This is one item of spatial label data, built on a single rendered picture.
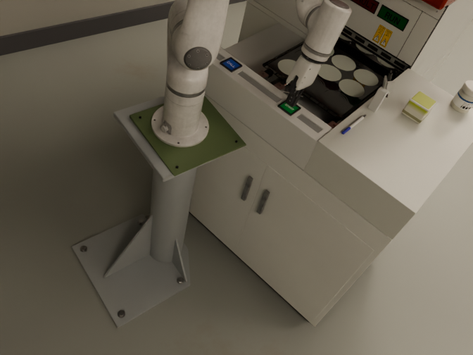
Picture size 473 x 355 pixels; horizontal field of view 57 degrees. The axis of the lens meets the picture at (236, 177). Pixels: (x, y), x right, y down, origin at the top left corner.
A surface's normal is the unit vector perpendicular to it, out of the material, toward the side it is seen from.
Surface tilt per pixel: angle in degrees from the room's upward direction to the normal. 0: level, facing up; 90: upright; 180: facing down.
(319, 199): 90
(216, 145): 3
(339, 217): 90
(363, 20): 90
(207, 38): 66
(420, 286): 0
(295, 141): 90
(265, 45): 0
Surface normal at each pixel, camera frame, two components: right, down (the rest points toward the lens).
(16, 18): 0.58, 0.69
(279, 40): 0.18, -0.62
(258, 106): -0.66, 0.50
